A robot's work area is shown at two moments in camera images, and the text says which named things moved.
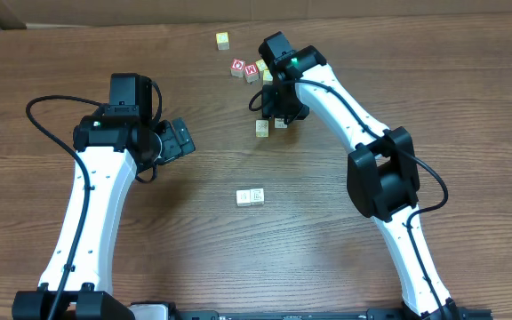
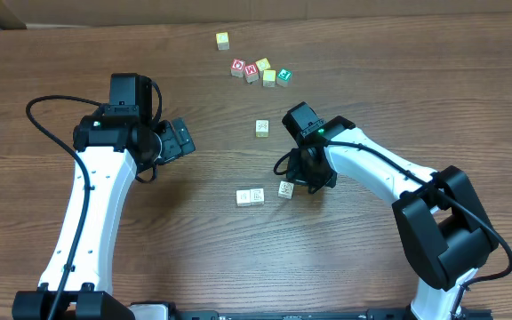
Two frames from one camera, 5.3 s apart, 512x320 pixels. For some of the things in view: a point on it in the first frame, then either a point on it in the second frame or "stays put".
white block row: x=262 y=128 stays put
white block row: x=279 y=124 -> x=285 y=189
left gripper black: x=172 y=148 stays put
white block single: x=243 y=198 stays put
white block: x=257 y=196 stays put
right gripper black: x=272 y=106 -> x=297 y=174
